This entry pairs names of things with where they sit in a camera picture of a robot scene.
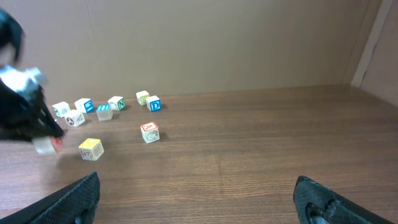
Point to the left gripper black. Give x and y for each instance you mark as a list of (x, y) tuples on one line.
[(20, 118)]

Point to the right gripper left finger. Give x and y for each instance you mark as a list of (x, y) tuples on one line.
[(75, 203)]

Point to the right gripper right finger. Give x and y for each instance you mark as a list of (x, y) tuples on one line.
[(316, 203)]

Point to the red A block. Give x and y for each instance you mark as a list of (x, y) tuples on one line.
[(150, 132)]

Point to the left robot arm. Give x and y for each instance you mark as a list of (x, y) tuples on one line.
[(12, 34)]

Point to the teal sided block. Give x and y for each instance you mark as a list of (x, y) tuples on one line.
[(61, 109)]

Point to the yellow top block upper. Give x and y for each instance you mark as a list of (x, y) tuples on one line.
[(74, 118)]

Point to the white block blue side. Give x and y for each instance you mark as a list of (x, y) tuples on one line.
[(84, 105)]

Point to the yellow top block lower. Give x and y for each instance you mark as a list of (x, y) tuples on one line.
[(91, 149)]

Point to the blue H block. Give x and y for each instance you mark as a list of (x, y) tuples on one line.
[(104, 112)]

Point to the white block green N side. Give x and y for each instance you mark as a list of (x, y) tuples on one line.
[(117, 103)]

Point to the white block yellow side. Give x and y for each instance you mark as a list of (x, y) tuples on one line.
[(141, 97)]

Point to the blue D block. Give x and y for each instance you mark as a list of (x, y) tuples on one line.
[(153, 103)]

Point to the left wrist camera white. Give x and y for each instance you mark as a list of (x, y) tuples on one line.
[(24, 82)]

